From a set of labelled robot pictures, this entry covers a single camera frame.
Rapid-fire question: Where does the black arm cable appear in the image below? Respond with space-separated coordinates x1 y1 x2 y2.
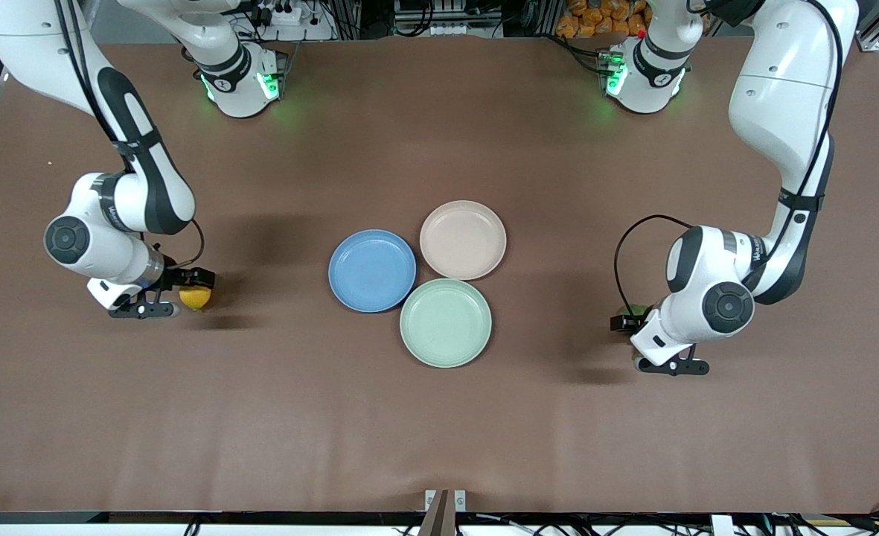
52 0 206 272
614 0 846 315

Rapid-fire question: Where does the white electronics block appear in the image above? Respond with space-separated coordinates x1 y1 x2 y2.
393 0 479 37

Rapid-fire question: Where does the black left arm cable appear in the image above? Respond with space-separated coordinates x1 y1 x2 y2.
614 0 846 315

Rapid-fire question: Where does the brown table cover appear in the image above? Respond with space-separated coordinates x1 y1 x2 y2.
0 36 879 514

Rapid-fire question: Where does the metal bracket with brown post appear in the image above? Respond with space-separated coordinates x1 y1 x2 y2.
424 489 467 536

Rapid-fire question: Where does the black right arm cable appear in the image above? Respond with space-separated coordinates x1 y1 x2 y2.
52 0 206 272

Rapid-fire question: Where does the aluminium frame profile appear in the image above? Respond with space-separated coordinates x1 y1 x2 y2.
858 0 879 52

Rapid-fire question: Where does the beige pink plate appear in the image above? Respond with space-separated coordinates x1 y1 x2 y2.
419 200 508 281

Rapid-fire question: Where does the white power strip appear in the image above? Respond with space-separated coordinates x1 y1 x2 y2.
249 0 304 28

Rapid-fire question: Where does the blue plate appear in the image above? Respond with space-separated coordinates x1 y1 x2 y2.
328 229 418 313

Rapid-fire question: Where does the light green plate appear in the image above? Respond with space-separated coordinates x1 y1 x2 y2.
400 278 493 369

